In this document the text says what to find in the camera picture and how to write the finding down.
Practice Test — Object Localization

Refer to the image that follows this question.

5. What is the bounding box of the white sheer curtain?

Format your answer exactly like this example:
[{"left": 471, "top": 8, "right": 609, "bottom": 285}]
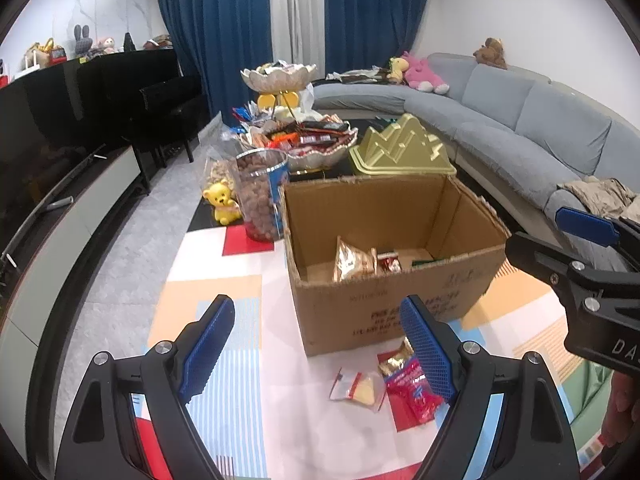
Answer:
[{"left": 267, "top": 0, "right": 328, "bottom": 78}]

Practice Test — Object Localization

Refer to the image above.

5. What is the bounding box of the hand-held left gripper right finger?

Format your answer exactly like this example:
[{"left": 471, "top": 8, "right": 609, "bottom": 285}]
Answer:
[{"left": 399, "top": 295, "right": 581, "bottom": 480}]

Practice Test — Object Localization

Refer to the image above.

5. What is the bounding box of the red snack packet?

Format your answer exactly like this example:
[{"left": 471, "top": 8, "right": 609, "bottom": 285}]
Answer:
[{"left": 385, "top": 357, "right": 446, "bottom": 426}]

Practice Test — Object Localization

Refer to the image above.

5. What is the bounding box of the pile of wrapped snacks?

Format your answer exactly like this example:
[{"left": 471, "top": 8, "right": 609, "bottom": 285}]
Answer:
[{"left": 232, "top": 102, "right": 358, "bottom": 153}]

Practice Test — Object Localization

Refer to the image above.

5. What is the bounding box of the clear bag of nuts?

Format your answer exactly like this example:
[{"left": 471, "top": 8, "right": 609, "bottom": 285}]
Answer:
[{"left": 205, "top": 157, "right": 238, "bottom": 186}]

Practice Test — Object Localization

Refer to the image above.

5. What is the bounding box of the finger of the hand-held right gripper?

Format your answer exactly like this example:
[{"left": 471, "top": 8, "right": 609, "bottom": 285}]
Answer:
[
  {"left": 504, "top": 231, "right": 640, "bottom": 311},
  {"left": 555, "top": 206, "right": 640, "bottom": 271}
]

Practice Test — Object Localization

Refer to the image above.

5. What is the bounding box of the wide blue curtain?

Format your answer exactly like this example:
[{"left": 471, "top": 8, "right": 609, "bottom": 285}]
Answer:
[{"left": 152, "top": 0, "right": 275, "bottom": 116}]

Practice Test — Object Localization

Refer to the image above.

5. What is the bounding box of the gold and white ornament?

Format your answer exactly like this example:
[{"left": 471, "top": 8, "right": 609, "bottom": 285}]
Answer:
[{"left": 22, "top": 39, "right": 68, "bottom": 68}]

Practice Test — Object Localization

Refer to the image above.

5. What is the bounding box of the brown cardboard box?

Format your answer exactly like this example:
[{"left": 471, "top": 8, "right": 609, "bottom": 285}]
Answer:
[{"left": 277, "top": 172, "right": 512, "bottom": 358}]

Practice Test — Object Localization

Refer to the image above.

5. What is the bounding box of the white and yellow snack packet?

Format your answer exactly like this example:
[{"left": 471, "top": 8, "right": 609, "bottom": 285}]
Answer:
[{"left": 329, "top": 366, "right": 387, "bottom": 413}]

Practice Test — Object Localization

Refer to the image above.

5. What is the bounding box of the person's right hand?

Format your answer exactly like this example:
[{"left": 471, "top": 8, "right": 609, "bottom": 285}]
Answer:
[{"left": 600, "top": 374, "right": 640, "bottom": 450}]

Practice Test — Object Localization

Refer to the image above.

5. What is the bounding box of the grey tv console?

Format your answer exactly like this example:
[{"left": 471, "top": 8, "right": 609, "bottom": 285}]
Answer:
[{"left": 0, "top": 146, "right": 151, "bottom": 461}]

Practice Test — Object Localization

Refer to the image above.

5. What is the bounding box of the small gold snack packet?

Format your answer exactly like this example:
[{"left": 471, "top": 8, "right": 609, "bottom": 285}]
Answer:
[{"left": 377, "top": 337, "right": 416, "bottom": 378}]

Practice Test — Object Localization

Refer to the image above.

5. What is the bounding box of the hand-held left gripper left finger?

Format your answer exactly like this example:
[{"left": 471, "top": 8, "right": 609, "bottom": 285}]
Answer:
[{"left": 55, "top": 294, "right": 236, "bottom": 480}]

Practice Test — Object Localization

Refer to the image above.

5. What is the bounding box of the clothes heap on sofa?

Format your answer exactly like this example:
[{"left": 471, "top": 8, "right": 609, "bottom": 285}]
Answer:
[{"left": 326, "top": 66, "right": 393, "bottom": 83}]

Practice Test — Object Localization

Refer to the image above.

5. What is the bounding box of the brown plush toy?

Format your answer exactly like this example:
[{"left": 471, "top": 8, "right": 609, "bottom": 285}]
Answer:
[{"left": 473, "top": 37, "right": 508, "bottom": 70}]

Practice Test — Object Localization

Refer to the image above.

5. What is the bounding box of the grey corner sofa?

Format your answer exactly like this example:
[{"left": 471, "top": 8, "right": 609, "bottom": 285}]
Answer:
[{"left": 311, "top": 52, "right": 640, "bottom": 271}]

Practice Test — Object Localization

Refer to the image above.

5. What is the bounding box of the clear snack jar blue label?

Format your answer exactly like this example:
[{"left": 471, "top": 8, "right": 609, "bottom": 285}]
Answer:
[{"left": 234, "top": 150, "right": 291, "bottom": 242}]

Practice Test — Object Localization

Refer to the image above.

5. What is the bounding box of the gold mountain lid snack container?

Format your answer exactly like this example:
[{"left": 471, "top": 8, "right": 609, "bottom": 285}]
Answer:
[{"left": 348, "top": 113, "right": 458, "bottom": 177}]

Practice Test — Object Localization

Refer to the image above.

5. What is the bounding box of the black flat television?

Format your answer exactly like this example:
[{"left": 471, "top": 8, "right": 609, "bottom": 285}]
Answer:
[{"left": 0, "top": 57, "right": 108, "bottom": 261}]

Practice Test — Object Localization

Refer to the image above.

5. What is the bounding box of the pink plush toy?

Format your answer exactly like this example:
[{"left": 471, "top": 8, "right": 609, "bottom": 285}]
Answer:
[{"left": 402, "top": 51, "right": 451, "bottom": 95}]

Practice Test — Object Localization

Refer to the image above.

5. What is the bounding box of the black upright piano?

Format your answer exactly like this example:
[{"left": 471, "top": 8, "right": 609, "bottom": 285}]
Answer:
[{"left": 75, "top": 47, "right": 211, "bottom": 196}]

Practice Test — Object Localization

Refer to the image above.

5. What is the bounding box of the yellow bear figurine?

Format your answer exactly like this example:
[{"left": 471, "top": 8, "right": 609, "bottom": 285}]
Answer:
[{"left": 202, "top": 180, "right": 244, "bottom": 227}]

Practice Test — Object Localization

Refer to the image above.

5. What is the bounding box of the colourful patchwork tablecloth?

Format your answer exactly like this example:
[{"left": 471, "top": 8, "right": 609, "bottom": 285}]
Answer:
[{"left": 130, "top": 225, "right": 626, "bottom": 480}]

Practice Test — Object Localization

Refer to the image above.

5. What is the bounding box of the beige quilted jacket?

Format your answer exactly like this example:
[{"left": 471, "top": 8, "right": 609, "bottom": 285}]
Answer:
[{"left": 557, "top": 176, "right": 638, "bottom": 221}]

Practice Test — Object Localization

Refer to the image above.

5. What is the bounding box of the silver tiered snack dish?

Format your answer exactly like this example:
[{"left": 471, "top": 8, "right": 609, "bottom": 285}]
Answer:
[{"left": 237, "top": 62, "right": 358, "bottom": 171}]

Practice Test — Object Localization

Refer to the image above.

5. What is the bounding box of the large gold foil snack bag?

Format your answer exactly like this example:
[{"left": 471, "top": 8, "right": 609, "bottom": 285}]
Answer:
[{"left": 333, "top": 236, "right": 377, "bottom": 283}]

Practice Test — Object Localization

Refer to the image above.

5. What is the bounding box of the grey bunny plush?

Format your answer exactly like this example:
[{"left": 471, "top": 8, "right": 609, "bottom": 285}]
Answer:
[{"left": 74, "top": 24, "right": 96, "bottom": 58}]

